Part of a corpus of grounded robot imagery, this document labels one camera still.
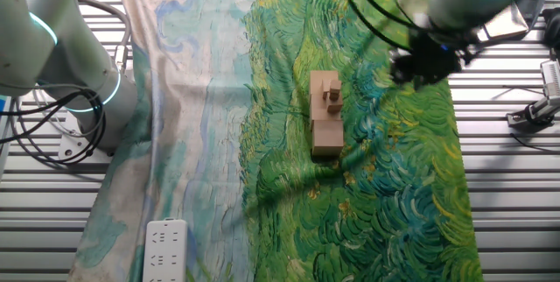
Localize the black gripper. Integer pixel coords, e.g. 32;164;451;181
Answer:
388;30;466;90

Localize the silver ribbed camera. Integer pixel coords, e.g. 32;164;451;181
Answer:
540;59;560;99

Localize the large wooden block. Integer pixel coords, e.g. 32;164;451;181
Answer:
309;69;340;96
311;118;346;157
309;93;342;122

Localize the green blue painted cloth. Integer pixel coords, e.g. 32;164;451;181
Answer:
67;0;485;282

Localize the white power strip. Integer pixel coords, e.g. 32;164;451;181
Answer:
142;216;189;282

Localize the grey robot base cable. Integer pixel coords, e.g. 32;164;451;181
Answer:
76;0;133;75

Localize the thin black cable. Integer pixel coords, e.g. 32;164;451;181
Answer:
509;131;560;154

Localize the dark round object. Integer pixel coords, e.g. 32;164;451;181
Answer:
541;6;560;51

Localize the black base cable bundle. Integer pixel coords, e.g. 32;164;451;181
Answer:
0;88;108;166

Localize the silver digital scale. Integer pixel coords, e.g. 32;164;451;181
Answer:
476;1;529;42

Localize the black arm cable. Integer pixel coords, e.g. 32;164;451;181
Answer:
334;0;482;53

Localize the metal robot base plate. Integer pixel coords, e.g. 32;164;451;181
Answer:
56;110;115;163

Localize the grey black camera mount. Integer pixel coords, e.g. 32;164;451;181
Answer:
506;95;560;129

